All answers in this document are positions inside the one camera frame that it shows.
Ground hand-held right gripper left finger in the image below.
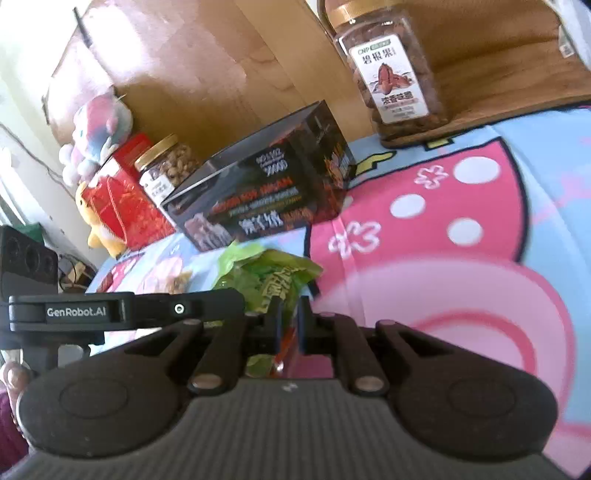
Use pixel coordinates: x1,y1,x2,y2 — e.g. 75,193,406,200
124,296,284,395

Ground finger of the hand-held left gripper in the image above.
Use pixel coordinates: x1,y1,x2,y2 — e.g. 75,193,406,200
123,288,246,330

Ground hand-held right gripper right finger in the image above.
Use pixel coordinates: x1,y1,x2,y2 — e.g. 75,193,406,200
298,296,452,398

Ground clear seed packet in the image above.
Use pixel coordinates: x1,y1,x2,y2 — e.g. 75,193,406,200
139,257,195,296

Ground green snack packet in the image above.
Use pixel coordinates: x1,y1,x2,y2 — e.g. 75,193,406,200
212,240,324,379

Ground black printed cardboard box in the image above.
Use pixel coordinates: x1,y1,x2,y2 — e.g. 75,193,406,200
159,100,357,253

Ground person's left hand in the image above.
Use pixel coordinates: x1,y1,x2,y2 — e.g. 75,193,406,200
1,361,36,431

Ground yellow plush toy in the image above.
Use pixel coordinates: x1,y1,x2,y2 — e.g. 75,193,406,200
75,182,129,260

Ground red gift box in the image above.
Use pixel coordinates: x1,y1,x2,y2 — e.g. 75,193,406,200
81,134,179,253

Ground maroon clothing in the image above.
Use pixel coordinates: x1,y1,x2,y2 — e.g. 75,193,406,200
0,391,29,469

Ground pistachio jar with gold lid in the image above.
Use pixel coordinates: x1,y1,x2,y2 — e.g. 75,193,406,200
133,134,202,209

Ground printed cartoon blanket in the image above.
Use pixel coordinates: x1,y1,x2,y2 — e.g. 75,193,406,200
87,105,591,480

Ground pink plush toy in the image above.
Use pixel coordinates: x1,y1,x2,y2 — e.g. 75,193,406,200
58,87,134,186

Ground wooden headboard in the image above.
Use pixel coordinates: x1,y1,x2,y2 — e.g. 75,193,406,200
41,0,385,186

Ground pecan jar with gold lid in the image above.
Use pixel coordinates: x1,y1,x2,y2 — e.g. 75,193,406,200
322,0,451,140

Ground wood-print cushion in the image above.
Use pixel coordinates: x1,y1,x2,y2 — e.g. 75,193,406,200
318,0,591,149

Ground clear plastic bag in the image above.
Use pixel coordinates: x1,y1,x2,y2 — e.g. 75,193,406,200
551,0,591,62

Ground thin wall cable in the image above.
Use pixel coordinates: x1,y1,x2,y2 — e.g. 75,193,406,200
0,121,66,186

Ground black cable on headboard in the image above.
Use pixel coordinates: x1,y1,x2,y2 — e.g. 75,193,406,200
76,11,94,49

